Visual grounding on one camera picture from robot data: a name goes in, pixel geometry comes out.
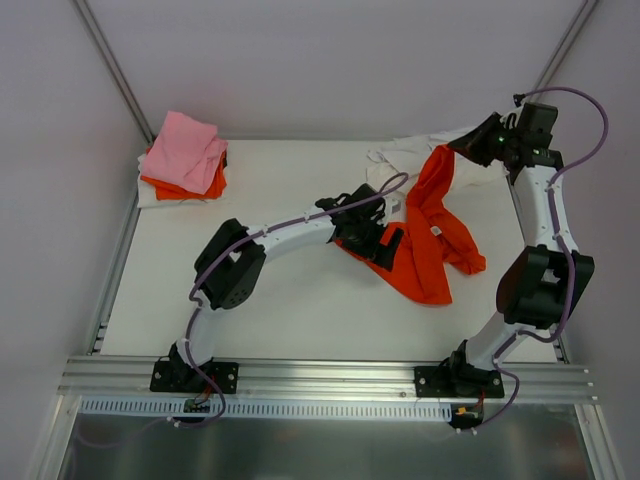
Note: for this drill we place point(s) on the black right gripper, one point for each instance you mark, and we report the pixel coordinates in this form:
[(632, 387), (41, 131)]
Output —
[(482, 142)]

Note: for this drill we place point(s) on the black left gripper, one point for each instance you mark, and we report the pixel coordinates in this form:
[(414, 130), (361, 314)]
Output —
[(376, 245)]

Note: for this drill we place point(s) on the orange t shirt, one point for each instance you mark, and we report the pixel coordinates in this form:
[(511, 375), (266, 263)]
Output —
[(432, 238), (166, 191)]

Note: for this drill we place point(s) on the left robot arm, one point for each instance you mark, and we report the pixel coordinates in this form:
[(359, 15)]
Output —
[(229, 266)]

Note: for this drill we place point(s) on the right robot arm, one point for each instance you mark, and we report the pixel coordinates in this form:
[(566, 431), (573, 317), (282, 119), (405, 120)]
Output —
[(537, 294)]

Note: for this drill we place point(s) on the crumpled white t shirt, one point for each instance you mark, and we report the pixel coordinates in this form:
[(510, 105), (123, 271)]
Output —
[(409, 154)]

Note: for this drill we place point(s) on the folded pink t shirt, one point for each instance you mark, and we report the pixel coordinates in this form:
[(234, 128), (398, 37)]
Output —
[(185, 153)]

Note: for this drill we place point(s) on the folded orange t shirt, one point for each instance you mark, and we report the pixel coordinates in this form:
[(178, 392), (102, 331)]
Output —
[(166, 191)]

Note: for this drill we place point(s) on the folded white t shirt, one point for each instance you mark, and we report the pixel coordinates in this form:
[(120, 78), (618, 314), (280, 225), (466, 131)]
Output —
[(147, 199)]

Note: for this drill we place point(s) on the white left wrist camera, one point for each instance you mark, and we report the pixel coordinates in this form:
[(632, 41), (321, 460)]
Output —
[(394, 210)]

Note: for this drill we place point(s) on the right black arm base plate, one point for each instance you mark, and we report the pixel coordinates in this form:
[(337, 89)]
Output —
[(457, 382)]

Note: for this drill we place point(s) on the right corner frame post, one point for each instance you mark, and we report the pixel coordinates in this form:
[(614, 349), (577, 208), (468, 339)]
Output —
[(567, 40)]

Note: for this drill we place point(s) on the white slotted cable duct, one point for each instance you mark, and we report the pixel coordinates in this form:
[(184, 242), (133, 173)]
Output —
[(412, 411)]

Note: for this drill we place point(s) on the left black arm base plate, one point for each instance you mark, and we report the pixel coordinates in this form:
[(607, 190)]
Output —
[(173, 375)]

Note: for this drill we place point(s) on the aluminium mounting rail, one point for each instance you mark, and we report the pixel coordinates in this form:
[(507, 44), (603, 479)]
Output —
[(538, 383)]

